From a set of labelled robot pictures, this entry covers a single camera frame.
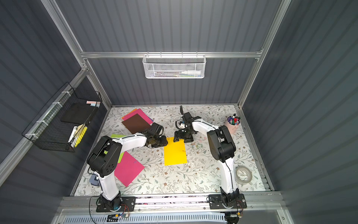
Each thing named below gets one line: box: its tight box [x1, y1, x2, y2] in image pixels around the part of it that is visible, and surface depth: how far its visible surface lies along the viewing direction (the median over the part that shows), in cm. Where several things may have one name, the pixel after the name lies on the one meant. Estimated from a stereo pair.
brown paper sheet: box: [121, 113, 152, 134], surface depth 111 cm
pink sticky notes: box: [86, 100, 101, 108], surface depth 87 cm
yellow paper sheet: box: [164, 137, 188, 166], surface depth 94 cm
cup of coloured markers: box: [224, 113, 242, 134], surface depth 96 cm
